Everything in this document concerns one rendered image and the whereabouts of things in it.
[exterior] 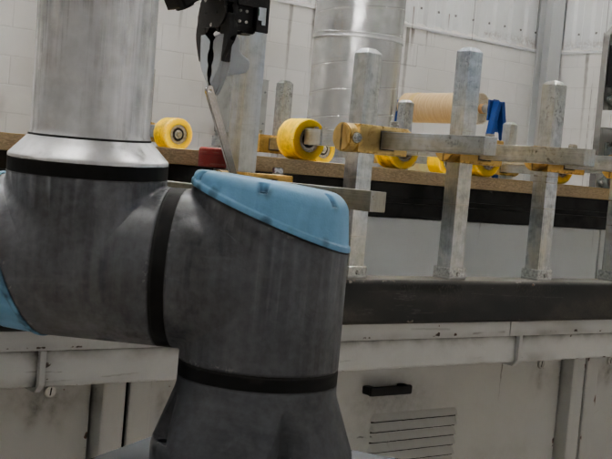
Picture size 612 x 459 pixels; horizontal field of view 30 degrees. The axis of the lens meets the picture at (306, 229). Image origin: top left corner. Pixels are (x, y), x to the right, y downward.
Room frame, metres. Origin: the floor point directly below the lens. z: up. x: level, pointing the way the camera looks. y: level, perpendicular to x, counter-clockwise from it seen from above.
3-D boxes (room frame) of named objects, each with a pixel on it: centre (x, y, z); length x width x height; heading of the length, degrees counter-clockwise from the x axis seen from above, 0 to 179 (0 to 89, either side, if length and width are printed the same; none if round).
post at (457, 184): (2.17, -0.28, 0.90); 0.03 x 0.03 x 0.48; 38
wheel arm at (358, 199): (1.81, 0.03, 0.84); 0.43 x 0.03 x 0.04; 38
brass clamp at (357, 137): (2.03, -0.10, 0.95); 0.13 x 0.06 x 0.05; 128
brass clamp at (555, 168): (2.34, -0.49, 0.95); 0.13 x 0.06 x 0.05; 128
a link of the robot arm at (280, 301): (1.06, 0.04, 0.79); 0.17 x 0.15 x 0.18; 85
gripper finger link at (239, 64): (1.73, 0.13, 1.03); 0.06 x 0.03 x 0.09; 128
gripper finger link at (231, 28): (1.71, 0.15, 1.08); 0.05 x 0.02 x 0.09; 38
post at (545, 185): (2.32, -0.48, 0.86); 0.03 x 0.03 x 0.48; 38
